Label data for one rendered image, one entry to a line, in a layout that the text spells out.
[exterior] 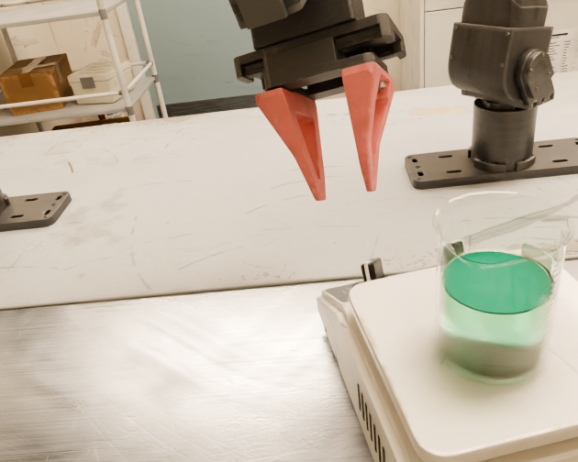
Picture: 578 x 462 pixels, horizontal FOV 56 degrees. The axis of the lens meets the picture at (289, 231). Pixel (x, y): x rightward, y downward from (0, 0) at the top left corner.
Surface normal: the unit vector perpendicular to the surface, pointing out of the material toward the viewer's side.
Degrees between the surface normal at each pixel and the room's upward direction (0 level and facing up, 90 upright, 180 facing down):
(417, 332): 0
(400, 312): 0
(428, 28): 90
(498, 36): 80
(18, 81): 87
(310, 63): 63
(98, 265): 0
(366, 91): 84
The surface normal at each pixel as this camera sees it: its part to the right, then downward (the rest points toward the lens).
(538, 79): 0.57, 0.36
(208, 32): -0.01, 0.52
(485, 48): -0.82, 0.22
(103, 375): -0.12, -0.85
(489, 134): -0.66, 0.46
